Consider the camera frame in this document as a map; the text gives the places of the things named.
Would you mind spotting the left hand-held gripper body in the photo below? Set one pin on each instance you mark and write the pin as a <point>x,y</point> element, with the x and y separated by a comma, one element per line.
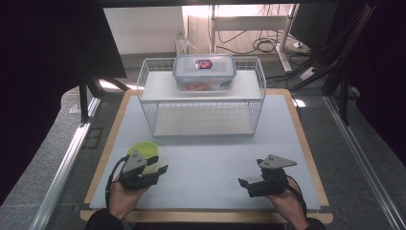
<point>135,174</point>

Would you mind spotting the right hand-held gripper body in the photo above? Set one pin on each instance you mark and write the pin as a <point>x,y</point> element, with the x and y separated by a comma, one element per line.
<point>271,182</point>

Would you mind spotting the green round plastic container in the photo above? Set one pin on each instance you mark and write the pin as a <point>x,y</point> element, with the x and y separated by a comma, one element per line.
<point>145,150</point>

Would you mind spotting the clear rectangular food container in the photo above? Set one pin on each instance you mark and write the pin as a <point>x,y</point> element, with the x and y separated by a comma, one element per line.
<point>204,75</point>

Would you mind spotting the person's right hand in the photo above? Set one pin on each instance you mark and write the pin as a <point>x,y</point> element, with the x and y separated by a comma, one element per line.
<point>287,206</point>

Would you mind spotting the person's left hand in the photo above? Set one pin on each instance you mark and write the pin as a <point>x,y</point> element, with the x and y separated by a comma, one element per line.
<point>123,201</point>

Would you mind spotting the light grey table mat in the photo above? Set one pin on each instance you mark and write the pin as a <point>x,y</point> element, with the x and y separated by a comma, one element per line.
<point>204,159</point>

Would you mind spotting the dark floor grille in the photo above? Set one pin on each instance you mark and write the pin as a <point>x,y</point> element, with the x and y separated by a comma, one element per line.
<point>93,138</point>

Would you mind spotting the black metal stand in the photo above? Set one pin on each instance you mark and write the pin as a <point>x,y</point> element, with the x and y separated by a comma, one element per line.
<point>344,73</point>
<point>84,96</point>

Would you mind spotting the white power strip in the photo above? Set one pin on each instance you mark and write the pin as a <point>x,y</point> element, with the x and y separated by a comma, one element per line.
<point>308,73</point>

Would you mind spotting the clear spray bottle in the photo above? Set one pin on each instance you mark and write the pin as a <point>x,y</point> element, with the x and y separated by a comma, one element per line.
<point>182,44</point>

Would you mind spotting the black curtain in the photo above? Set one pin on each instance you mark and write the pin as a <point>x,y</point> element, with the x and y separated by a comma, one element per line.
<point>386,64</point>
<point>48,64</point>

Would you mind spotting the aluminium rail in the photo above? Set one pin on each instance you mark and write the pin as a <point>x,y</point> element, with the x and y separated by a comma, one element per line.
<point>364,159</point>
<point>62,172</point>

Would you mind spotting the white desk frame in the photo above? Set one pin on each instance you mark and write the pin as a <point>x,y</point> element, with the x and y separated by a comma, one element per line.
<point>249,23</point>

